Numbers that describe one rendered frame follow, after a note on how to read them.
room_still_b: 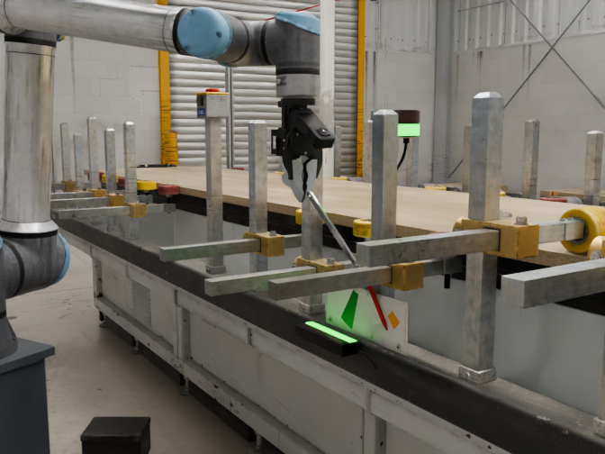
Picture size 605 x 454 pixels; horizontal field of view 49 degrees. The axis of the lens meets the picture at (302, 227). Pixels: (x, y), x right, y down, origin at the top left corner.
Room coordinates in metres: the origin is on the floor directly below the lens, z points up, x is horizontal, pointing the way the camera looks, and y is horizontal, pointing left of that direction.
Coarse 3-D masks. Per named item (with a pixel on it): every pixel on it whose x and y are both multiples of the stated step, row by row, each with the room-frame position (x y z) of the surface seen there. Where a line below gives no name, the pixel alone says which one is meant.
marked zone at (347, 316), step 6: (354, 294) 1.31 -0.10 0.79; (348, 300) 1.32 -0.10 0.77; (354, 300) 1.31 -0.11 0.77; (348, 306) 1.32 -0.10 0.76; (354, 306) 1.31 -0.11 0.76; (348, 312) 1.32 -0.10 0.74; (354, 312) 1.31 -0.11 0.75; (342, 318) 1.34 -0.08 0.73; (348, 318) 1.32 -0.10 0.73; (348, 324) 1.32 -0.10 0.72
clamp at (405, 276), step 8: (400, 264) 1.19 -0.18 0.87; (408, 264) 1.19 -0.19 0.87; (416, 264) 1.20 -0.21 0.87; (392, 272) 1.21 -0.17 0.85; (400, 272) 1.19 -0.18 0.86; (408, 272) 1.19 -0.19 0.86; (416, 272) 1.20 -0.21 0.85; (392, 280) 1.21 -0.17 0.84; (400, 280) 1.19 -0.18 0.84; (408, 280) 1.19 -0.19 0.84; (416, 280) 1.20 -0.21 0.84; (400, 288) 1.19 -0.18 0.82; (408, 288) 1.19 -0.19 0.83; (416, 288) 1.20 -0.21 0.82
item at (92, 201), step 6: (78, 198) 2.63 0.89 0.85; (84, 198) 2.63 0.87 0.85; (90, 198) 2.64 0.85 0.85; (96, 198) 2.65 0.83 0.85; (102, 198) 2.67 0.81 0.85; (108, 198) 2.68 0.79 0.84; (138, 198) 2.75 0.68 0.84; (144, 198) 2.76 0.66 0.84; (150, 198) 2.77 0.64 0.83; (54, 204) 2.57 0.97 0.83; (60, 204) 2.58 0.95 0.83; (66, 204) 2.59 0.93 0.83; (72, 204) 2.60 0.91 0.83; (78, 204) 2.62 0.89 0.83; (84, 204) 2.63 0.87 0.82; (90, 204) 2.64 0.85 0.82; (96, 204) 2.65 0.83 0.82; (102, 204) 2.67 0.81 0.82
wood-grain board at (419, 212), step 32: (192, 192) 2.48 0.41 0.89; (224, 192) 2.33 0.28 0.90; (288, 192) 2.33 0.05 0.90; (352, 192) 2.33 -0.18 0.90; (416, 192) 2.33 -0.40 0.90; (448, 192) 2.33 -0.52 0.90; (352, 224) 1.65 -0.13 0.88; (416, 224) 1.50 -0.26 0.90; (448, 224) 1.50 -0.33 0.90; (544, 256) 1.17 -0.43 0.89; (576, 256) 1.12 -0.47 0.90
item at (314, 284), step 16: (336, 272) 1.17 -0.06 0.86; (352, 272) 1.17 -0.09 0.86; (368, 272) 1.18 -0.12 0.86; (384, 272) 1.21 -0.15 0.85; (432, 272) 1.27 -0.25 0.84; (448, 272) 1.29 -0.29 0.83; (272, 288) 1.09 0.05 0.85; (288, 288) 1.09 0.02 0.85; (304, 288) 1.11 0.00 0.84; (320, 288) 1.13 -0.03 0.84; (336, 288) 1.15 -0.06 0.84; (352, 288) 1.17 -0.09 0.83
